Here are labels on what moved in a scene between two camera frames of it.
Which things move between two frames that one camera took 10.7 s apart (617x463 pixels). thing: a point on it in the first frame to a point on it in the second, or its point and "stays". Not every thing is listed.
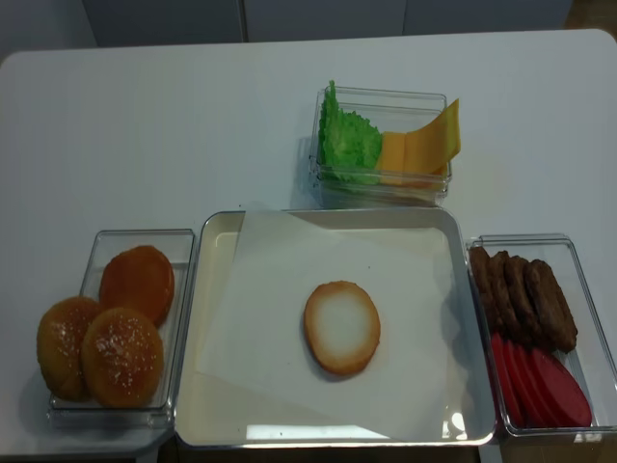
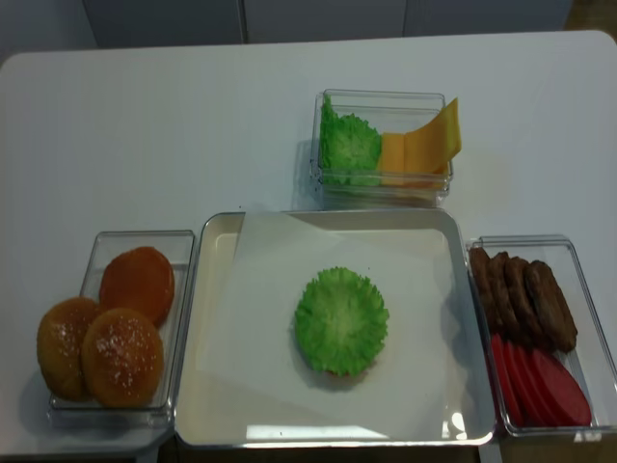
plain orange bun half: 141,279 stays
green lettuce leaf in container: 349,145 stays
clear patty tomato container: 549,360 stays
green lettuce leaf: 334,162 to 341,322
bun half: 342,326 to 345,376
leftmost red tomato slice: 507,381 stays
